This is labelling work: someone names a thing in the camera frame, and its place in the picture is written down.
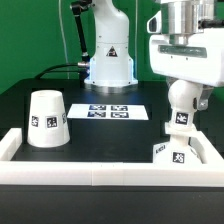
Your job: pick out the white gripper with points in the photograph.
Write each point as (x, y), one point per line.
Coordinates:
(201, 61)

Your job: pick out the white lamp base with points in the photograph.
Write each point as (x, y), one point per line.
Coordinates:
(176, 151)

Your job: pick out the marker tag sheet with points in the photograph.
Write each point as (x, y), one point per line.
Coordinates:
(106, 111)

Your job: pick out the white lamp bulb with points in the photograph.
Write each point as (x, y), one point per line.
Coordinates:
(183, 97)

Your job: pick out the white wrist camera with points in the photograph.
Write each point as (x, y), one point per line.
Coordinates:
(158, 24)

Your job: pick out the black camera stand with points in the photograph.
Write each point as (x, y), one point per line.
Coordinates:
(77, 8)

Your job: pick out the white lamp shade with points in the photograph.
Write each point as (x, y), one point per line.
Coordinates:
(48, 125)

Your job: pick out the white U-shaped fence frame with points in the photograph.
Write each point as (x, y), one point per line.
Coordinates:
(209, 174)

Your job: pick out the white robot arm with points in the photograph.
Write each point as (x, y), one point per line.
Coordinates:
(186, 43)

